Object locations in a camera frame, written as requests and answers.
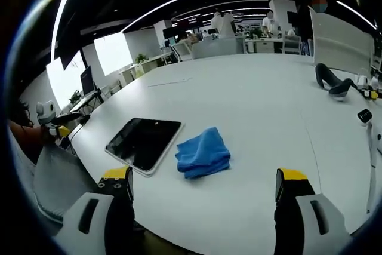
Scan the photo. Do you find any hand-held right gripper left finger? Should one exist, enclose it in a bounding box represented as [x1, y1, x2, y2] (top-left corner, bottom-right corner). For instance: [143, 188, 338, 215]
[55, 165, 136, 255]

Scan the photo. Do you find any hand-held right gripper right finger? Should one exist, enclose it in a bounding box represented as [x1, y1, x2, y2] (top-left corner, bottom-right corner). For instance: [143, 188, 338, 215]
[273, 167, 353, 255]

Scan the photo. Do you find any black tablet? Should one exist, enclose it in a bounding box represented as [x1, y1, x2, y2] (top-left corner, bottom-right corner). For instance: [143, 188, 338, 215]
[104, 117, 185, 177]

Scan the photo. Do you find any blue cleaning cloth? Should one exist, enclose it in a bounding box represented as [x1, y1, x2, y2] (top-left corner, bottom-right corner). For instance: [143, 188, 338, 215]
[174, 127, 232, 180]

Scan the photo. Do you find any grey office chair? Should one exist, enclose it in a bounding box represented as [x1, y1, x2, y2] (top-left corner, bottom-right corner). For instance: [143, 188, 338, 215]
[32, 143, 101, 225]

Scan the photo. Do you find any black computer monitor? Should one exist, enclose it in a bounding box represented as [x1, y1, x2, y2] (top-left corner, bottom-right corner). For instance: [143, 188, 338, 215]
[79, 66, 97, 96]

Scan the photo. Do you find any small white device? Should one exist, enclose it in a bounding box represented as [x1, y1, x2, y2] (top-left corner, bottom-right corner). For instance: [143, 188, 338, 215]
[357, 108, 373, 127]

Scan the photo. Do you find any dark curved object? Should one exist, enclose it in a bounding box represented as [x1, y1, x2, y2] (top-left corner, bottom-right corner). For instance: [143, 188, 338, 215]
[315, 63, 355, 99]

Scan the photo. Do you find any white office chair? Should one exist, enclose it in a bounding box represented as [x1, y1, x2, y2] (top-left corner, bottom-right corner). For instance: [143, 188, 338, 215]
[281, 35, 303, 56]
[171, 41, 192, 62]

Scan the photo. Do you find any spare hand-held gripper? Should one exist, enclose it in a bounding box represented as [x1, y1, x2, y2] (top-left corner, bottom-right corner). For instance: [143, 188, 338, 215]
[354, 75, 380, 100]

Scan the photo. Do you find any grey desk partition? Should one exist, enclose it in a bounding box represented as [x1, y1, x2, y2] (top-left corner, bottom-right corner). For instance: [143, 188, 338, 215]
[190, 37, 246, 59]

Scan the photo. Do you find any white desk partition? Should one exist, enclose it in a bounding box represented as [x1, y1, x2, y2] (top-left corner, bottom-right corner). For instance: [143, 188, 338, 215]
[309, 8, 375, 74]

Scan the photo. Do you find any thin white cable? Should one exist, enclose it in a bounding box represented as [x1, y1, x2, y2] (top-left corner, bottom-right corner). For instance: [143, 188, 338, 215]
[147, 76, 192, 88]

